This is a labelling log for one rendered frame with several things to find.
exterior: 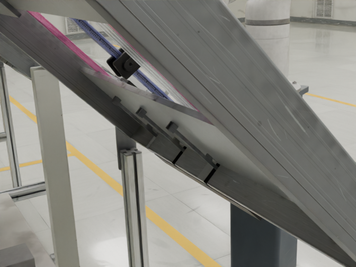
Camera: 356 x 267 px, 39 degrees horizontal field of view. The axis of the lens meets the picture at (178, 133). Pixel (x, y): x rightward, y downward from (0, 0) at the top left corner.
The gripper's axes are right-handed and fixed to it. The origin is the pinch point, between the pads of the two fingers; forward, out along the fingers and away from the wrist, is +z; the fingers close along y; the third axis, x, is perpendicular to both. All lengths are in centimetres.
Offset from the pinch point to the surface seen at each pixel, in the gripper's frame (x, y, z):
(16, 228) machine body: 14.8, -15.2, 29.5
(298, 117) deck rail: -1.7, 37.8, 1.6
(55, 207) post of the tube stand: 40, -57, 25
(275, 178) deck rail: 1.2, 37.5, 5.9
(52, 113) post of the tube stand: 19, -57, 9
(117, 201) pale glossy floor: 104, -139, 8
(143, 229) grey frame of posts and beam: 47, -32, 13
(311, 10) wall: 437, -651, -522
